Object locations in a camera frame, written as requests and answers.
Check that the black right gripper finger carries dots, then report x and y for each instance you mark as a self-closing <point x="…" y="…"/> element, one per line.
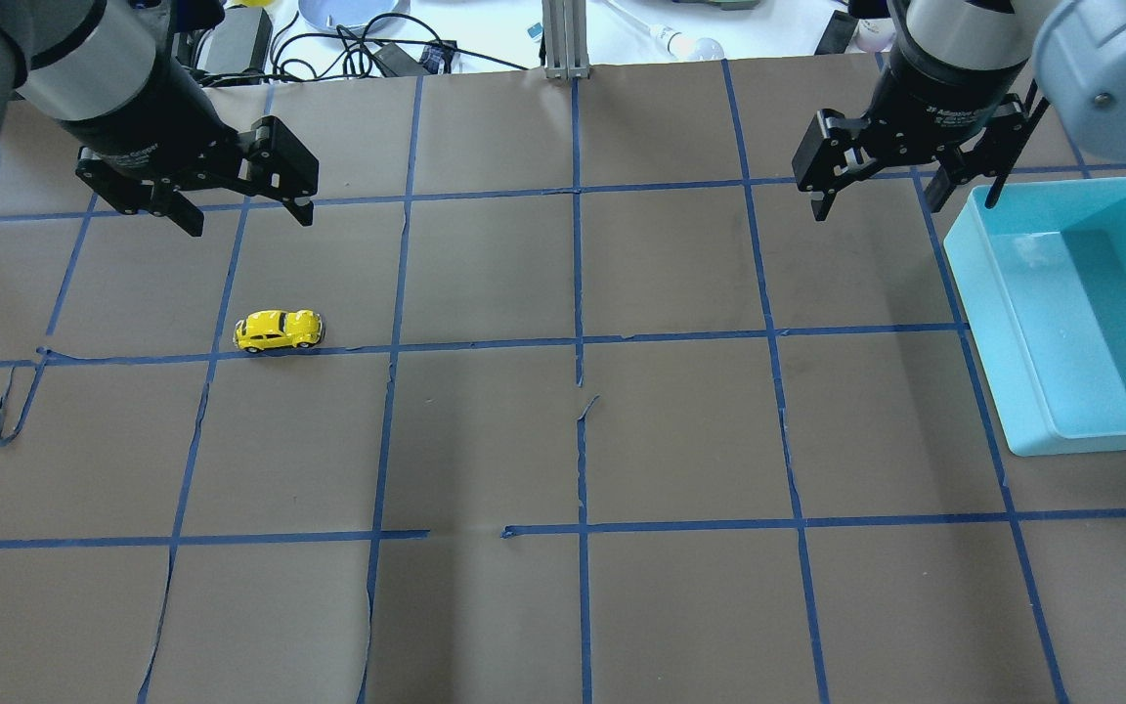
<point x="832" y="155"/>
<point x="995" y="155"/>

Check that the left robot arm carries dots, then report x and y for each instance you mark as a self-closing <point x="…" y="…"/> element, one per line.
<point x="72" y="60"/>

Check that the black power adapter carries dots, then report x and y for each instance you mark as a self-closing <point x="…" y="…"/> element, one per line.
<point x="239" y="44"/>

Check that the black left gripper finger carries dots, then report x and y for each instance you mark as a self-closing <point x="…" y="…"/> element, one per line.
<point x="279" y="167"/>
<point x="132" y="196"/>

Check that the aluminium frame post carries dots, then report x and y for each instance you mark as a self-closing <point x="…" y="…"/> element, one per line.
<point x="564" y="47"/>

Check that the turquoise plastic bin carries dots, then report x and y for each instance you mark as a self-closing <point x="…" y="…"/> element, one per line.
<point x="1042" y="276"/>

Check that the white light bulb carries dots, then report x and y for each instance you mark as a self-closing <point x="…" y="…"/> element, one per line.
<point x="688" y="48"/>

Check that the yellow beetle toy car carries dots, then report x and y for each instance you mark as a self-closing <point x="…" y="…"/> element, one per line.
<point x="277" y="329"/>

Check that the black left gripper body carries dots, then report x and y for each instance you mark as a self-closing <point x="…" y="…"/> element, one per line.
<point x="136" y="110"/>

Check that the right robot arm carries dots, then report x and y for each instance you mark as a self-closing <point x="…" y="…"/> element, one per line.
<point x="1073" y="52"/>

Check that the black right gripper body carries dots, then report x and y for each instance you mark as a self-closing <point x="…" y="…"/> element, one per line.
<point x="936" y="90"/>

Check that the blue plate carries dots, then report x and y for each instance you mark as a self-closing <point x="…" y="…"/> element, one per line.
<point x="328" y="15"/>

